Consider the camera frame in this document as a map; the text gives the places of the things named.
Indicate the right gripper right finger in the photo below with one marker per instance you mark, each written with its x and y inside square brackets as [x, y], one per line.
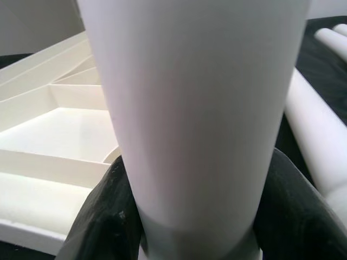
[292, 222]

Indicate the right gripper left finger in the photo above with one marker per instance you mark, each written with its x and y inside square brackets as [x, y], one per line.
[108, 222]

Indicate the white plastic table top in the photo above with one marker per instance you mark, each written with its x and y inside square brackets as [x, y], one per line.
[54, 135]

